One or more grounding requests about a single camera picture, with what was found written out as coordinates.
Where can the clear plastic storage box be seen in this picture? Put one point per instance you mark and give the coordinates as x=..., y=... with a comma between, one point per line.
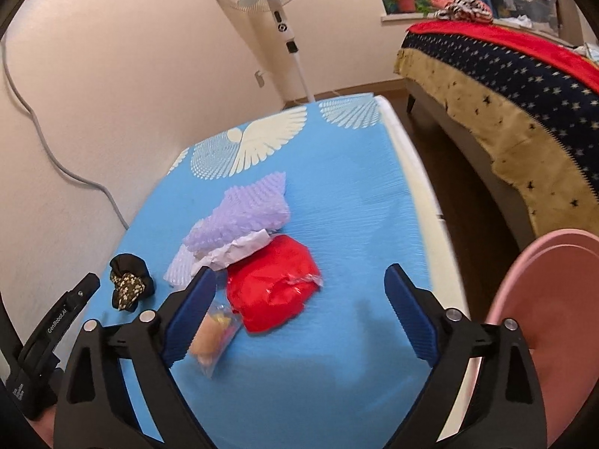
x=542, y=14

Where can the red package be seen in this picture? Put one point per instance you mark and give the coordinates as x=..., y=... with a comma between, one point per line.
x=273, y=285

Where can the clear bag with toys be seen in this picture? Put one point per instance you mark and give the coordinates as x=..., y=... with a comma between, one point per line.
x=216, y=331

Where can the person's left hand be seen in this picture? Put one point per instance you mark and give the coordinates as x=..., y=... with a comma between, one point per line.
x=45, y=429

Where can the wall power outlet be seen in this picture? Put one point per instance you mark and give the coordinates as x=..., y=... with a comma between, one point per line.
x=259, y=76

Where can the purple foam net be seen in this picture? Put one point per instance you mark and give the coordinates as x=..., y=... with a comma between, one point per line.
x=243, y=210

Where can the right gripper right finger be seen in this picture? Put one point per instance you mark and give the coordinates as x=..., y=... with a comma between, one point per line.
x=506, y=408

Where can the starry navy bed blanket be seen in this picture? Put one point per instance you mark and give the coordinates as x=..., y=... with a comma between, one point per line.
x=537, y=123

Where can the black gold scrunchie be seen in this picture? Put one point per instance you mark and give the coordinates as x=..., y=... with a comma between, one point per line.
x=132, y=281

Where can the red bed blanket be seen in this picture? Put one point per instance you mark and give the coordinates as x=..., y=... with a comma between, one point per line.
x=533, y=46

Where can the white paper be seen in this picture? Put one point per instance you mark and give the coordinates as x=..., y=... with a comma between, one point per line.
x=222, y=257

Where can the lilac foam sheet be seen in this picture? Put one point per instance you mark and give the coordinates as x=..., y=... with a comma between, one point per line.
x=180, y=271

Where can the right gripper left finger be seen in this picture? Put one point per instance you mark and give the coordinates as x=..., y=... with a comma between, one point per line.
x=94, y=408

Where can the pink cloth on sill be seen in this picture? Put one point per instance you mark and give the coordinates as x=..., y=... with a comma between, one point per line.
x=441, y=4

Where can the zebra striped cloth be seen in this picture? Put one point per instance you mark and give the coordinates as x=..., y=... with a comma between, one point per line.
x=467, y=10

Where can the pink plastic trash bin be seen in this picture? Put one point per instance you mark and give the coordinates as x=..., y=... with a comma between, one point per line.
x=552, y=292

